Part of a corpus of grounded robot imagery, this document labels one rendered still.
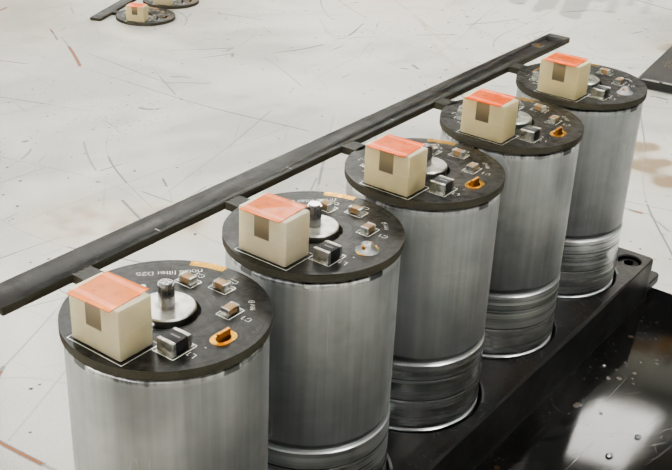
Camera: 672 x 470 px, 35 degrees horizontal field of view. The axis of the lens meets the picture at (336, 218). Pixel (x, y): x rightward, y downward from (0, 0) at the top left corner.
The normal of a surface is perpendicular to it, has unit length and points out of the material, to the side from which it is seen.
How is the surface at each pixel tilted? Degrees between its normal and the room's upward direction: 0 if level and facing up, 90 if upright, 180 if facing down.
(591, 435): 0
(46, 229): 0
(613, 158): 90
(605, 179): 90
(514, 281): 90
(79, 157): 0
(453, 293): 90
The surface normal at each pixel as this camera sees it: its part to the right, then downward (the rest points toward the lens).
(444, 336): 0.35, 0.43
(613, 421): 0.04, -0.90
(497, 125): -0.60, 0.33
